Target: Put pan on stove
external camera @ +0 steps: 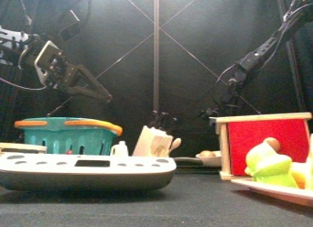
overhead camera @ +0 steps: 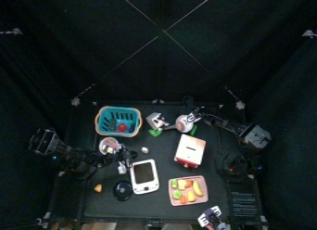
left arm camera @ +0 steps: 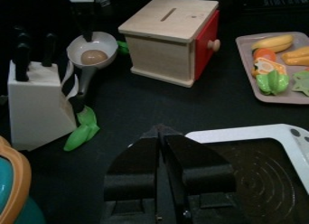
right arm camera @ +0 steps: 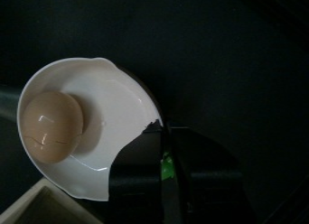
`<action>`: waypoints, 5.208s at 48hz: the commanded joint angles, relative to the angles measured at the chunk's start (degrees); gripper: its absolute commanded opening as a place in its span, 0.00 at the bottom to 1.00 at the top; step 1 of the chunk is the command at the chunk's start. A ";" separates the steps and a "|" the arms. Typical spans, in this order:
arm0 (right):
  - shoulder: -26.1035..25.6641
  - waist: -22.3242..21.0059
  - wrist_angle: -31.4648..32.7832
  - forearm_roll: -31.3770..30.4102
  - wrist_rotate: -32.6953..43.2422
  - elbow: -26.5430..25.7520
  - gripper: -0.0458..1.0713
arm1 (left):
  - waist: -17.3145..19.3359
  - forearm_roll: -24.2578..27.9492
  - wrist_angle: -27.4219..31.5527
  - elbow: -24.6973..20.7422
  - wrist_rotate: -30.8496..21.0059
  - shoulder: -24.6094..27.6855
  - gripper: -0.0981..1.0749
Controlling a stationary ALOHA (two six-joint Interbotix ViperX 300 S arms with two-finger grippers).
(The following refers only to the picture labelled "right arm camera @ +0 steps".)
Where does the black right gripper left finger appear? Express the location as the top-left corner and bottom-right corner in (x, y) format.
(107, 121), (166, 224)

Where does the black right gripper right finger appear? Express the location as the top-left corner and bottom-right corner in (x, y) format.
(167, 122), (256, 224)

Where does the white ceramic bowl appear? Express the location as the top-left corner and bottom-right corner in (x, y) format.
(16, 56), (177, 202)

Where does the brown toy egg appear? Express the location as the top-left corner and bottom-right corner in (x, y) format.
(20, 90), (86, 164)

